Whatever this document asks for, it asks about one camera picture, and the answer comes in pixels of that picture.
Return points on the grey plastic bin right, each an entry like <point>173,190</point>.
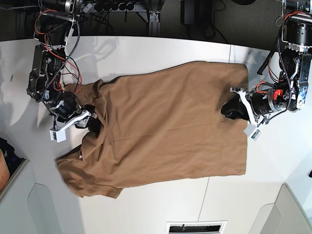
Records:
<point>285,216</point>

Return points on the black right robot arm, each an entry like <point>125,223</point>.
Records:
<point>52,28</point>

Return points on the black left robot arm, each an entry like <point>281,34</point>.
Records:
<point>288,64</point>

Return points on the grey plastic bin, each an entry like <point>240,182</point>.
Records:
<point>33,198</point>
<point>285,216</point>

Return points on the black box under table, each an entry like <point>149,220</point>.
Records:
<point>196,12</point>

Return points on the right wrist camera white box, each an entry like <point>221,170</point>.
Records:
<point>58,135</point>

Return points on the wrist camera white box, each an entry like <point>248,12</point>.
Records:
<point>58,135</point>
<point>253,132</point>

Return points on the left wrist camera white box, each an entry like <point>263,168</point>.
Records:
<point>253,132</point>

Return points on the tan brown t-shirt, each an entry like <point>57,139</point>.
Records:
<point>157,127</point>

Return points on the aluminium frame post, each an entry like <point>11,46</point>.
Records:
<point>151,15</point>

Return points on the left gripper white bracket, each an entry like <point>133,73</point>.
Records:
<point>235,108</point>

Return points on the black power strip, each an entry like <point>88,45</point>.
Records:
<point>114,5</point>

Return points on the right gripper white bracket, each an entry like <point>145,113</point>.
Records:
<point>81,119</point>

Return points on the grey plastic bin left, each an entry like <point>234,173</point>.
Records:
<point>33,198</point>

